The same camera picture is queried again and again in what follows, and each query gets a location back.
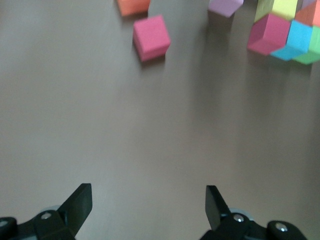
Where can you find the blue foam cube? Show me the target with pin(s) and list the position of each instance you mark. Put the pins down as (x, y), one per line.
(297, 40)

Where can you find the yellow foam cube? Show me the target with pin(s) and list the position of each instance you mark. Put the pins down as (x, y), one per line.
(280, 8)

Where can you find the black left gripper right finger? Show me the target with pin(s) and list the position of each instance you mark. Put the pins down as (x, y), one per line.
(217, 212)

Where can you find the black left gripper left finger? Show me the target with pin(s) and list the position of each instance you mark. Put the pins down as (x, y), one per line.
(77, 210)

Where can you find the orange foam cube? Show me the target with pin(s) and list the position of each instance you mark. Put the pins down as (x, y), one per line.
(133, 6)
(310, 15)

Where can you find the green foam cube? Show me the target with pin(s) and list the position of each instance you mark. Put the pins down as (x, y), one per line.
(310, 47)

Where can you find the crimson foam cube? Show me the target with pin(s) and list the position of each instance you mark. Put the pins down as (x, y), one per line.
(152, 37)
(270, 35)

